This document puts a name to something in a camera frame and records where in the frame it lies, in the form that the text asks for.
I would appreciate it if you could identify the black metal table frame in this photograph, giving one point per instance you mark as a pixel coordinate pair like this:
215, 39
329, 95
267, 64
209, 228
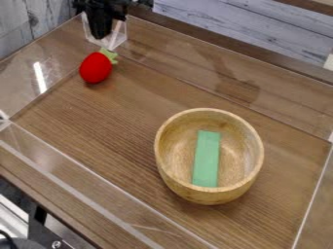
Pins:
31, 225

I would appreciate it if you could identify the clear acrylic tray wall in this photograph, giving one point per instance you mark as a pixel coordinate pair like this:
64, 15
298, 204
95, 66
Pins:
76, 141

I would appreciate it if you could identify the wooden oval bowl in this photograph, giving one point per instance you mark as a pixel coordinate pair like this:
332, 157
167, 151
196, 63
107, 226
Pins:
241, 154

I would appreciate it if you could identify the red plush strawberry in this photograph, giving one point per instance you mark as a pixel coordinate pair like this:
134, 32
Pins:
96, 66

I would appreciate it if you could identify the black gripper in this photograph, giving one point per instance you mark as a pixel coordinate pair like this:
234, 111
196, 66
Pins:
102, 11

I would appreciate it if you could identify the green rectangular block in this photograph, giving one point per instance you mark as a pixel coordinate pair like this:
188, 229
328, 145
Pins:
206, 159

